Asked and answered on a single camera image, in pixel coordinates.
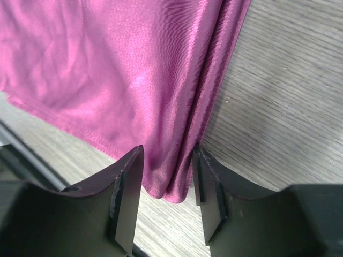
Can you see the magenta satin napkin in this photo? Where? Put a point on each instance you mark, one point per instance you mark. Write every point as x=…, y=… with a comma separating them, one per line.
x=117, y=74

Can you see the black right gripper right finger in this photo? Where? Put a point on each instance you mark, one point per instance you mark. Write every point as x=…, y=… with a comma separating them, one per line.
x=241, y=218

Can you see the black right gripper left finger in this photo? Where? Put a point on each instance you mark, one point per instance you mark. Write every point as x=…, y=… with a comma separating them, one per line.
x=94, y=217

